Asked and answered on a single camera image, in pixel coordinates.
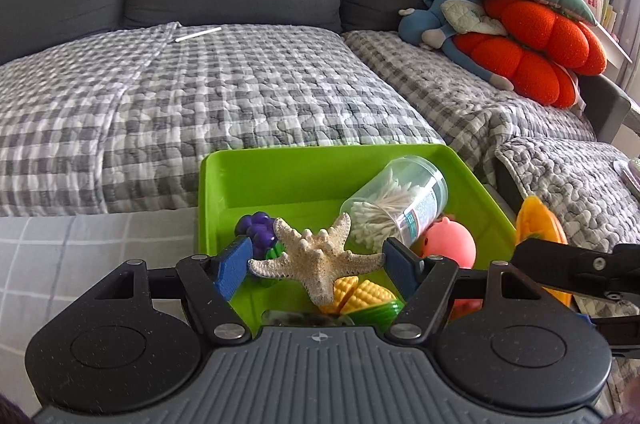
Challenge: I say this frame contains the clear cotton swab jar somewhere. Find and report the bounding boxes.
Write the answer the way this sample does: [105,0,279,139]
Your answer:
[341,155,448,252]

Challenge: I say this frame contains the beige dried starfish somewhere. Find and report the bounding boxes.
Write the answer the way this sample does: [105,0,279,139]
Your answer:
[247,213,385,306]

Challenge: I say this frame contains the orange toy pumpkin half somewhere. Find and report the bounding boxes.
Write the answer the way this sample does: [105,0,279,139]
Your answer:
[513,196,576,308]

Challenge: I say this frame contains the right hand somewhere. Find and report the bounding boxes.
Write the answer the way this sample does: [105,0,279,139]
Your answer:
[602,378,640,424]

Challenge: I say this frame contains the pink toy pig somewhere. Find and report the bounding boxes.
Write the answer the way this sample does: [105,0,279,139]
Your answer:
[412,214,484,322]

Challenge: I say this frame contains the toy corn cob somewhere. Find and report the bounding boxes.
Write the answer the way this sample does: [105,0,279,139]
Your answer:
[319,276,405,332]

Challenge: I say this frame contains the purple toy grapes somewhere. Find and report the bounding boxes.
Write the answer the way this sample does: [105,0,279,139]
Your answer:
[234,211,278,259]

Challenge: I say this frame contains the light grey grid sheet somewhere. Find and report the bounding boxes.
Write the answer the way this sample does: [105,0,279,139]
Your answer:
[1,207,196,414]

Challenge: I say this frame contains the grey checkered quilted cover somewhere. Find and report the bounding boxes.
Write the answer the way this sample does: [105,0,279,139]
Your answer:
[1,24,639,251]

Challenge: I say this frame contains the red flower-shaped cushion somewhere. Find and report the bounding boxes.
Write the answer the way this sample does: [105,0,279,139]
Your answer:
[452,0,606,109]

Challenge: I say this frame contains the white stick on sofa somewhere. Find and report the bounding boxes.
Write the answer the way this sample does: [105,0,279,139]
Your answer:
[174,27,221,43]

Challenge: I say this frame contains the blue plush monkey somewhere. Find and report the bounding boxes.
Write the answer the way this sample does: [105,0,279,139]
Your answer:
[398,0,513,91]

